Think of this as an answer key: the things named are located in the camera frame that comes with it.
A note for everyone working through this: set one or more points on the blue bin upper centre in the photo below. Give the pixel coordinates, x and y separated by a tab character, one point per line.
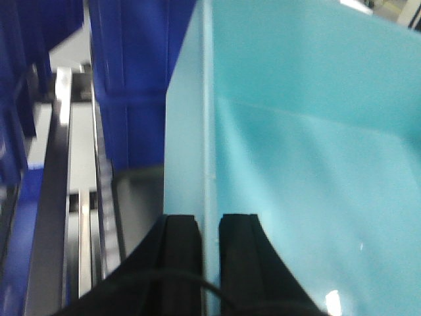
135	47

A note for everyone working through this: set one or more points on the blue bin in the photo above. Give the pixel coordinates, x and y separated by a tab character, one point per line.
29	31
135	47

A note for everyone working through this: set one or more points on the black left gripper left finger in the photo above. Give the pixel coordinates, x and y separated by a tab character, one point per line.
173	242

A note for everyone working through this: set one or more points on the blue bin upper left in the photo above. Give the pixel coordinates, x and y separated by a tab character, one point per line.
29	31

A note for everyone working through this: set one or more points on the light teal plastic bin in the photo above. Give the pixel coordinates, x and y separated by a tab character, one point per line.
307	114

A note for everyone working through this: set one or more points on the steel tray upper shelf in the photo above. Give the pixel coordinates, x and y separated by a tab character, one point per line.
75	242

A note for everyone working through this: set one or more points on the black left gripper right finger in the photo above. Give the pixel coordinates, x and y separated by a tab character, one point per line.
252	274

